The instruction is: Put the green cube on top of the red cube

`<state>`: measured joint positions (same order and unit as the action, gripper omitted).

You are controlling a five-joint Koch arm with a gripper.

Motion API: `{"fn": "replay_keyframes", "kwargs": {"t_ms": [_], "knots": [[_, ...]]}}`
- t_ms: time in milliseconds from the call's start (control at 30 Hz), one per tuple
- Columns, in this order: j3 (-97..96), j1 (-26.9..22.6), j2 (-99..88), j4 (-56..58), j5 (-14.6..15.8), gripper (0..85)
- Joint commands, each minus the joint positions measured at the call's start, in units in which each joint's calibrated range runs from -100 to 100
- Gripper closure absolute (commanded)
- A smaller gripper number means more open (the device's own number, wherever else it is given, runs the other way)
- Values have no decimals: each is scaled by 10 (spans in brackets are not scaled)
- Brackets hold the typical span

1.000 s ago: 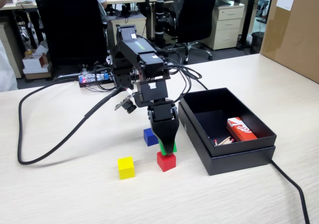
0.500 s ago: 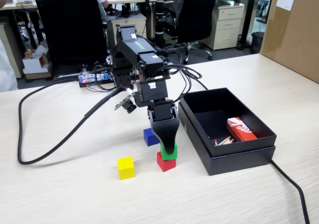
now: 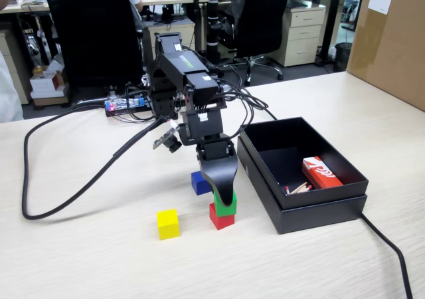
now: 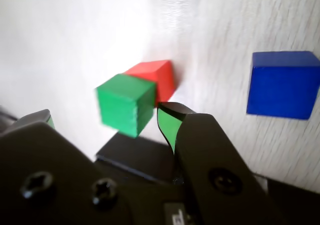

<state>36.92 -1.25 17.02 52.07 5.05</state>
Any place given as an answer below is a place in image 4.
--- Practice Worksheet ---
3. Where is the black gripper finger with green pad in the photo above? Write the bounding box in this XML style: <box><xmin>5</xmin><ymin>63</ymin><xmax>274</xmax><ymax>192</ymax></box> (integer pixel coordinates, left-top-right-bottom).
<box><xmin>156</xmin><ymin>102</ymin><xmax>289</xmax><ymax>225</ymax></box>
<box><xmin>0</xmin><ymin>108</ymin><xmax>134</xmax><ymax>225</ymax></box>

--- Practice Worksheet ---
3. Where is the green wooden cube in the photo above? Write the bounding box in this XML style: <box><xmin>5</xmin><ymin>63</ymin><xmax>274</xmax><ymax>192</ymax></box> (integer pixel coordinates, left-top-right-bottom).
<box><xmin>94</xmin><ymin>73</ymin><xmax>157</xmax><ymax>139</ymax></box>

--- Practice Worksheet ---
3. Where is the blue wooden cube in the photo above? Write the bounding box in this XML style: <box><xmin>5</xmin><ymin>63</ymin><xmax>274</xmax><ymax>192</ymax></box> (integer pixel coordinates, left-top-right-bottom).
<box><xmin>246</xmin><ymin>50</ymin><xmax>320</xmax><ymax>121</ymax></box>

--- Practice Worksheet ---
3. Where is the red wooden cube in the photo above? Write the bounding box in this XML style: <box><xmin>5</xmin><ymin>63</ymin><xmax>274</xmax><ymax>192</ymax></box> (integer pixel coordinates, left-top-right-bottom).
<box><xmin>122</xmin><ymin>59</ymin><xmax>176</xmax><ymax>104</ymax></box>

